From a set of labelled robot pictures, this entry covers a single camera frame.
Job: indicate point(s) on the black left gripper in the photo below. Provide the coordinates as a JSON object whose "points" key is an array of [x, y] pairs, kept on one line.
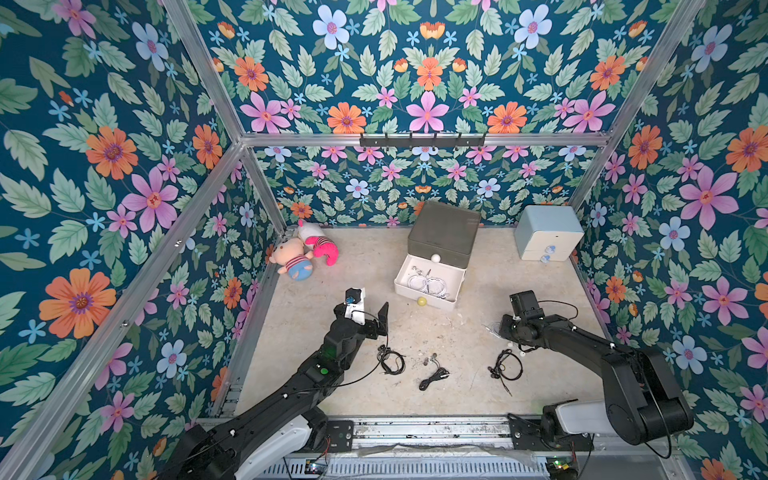
{"points": [[370, 331]]}

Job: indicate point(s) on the black earphones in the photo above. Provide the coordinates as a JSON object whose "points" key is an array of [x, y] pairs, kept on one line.
{"points": [[507, 368], [440, 373], [391, 362]]}

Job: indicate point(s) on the white drawer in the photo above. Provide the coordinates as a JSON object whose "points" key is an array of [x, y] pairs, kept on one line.
{"points": [[454, 278]]}

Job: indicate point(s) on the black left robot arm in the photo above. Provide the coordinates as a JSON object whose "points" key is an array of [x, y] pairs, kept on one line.
{"points": [[288, 420]]}

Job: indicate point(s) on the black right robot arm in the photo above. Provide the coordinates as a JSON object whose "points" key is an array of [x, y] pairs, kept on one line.
{"points": [[642, 399]]}

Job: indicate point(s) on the three-drawer mini cabinet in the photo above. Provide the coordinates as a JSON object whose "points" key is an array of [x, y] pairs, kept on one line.
{"points": [[444, 224]]}

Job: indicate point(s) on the light blue small cabinet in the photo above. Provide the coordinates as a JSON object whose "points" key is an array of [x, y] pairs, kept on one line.
{"points": [[547, 233]]}

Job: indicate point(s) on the pink white plush toy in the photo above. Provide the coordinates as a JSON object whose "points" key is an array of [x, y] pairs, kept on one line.
{"points": [[314, 238]]}

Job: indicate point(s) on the blue pig plush toy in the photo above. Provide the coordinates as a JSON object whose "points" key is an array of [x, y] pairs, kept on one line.
{"points": [[293, 259]]}

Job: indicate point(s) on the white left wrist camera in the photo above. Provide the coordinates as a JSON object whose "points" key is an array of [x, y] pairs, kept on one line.
{"points": [[354, 309]]}

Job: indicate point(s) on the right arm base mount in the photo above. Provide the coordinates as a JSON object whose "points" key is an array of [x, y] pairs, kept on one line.
{"points": [[545, 433]]}

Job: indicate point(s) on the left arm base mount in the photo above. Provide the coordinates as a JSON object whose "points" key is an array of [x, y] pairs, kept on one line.
{"points": [[334, 436]]}

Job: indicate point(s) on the black hook rail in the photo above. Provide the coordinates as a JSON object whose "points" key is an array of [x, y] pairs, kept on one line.
{"points": [[411, 140]]}

